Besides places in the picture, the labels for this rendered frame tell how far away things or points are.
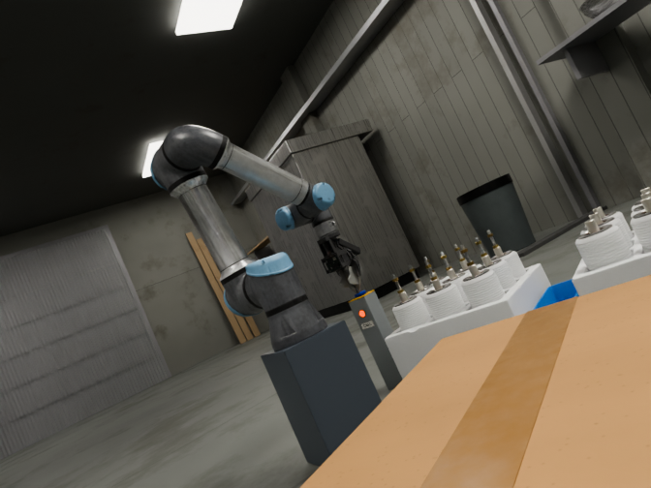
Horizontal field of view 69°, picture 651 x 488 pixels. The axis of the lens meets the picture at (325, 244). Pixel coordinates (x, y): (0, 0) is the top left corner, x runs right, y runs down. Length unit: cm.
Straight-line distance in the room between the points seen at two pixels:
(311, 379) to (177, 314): 815
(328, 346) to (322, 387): 10
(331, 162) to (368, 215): 70
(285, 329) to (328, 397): 19
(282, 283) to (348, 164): 418
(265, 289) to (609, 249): 79
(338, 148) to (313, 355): 431
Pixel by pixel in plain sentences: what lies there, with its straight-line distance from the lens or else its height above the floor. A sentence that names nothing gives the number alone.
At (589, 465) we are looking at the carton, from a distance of 23.
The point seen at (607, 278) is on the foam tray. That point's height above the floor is 16.
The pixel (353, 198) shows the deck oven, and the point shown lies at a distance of 516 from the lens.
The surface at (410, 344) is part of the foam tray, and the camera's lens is 140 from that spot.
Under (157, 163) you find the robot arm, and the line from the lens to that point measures 138.
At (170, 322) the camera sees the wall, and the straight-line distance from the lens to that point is 921.
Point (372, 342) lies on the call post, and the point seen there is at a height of 16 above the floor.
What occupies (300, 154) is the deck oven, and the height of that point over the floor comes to 172.
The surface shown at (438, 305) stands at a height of 22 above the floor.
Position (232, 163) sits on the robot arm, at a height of 79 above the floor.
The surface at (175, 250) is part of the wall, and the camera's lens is 947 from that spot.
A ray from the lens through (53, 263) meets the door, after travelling 928.
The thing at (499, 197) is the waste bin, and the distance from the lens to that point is 388.
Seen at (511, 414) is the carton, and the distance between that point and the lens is 29.
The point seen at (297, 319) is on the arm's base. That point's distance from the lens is 118.
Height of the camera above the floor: 41
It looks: 4 degrees up
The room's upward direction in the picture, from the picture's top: 25 degrees counter-clockwise
